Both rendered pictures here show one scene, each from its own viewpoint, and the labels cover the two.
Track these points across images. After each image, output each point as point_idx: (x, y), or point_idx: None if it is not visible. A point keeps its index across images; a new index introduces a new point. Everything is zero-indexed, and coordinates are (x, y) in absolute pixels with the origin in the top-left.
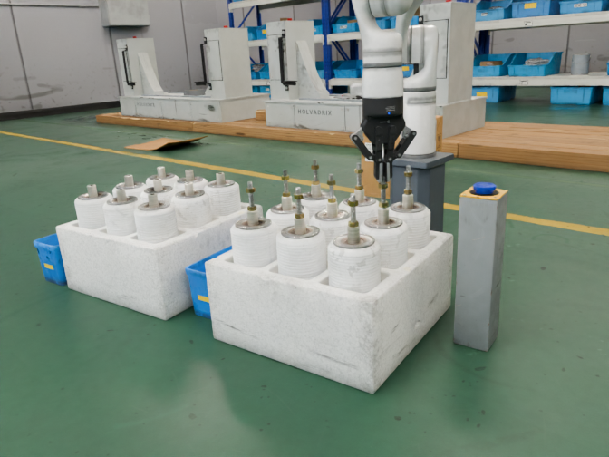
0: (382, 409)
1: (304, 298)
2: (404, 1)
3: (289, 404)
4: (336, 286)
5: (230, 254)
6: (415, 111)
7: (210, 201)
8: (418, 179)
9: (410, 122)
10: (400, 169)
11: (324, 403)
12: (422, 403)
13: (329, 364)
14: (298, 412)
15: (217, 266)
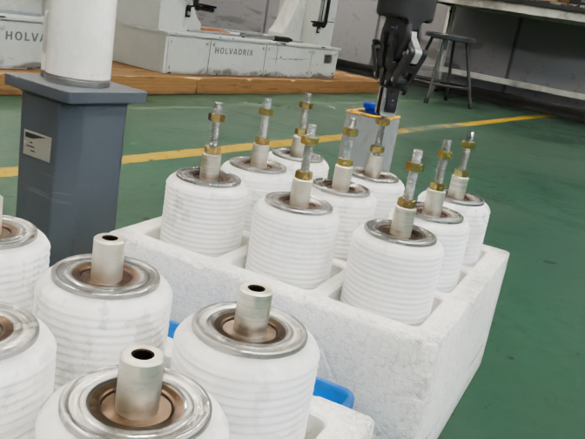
0: (501, 363)
1: (486, 294)
2: None
3: (536, 423)
4: (474, 260)
5: (383, 319)
6: (114, 0)
7: (30, 294)
8: (124, 122)
9: (108, 21)
10: (98, 109)
11: (515, 397)
12: None
13: (472, 367)
14: (545, 417)
15: (446, 334)
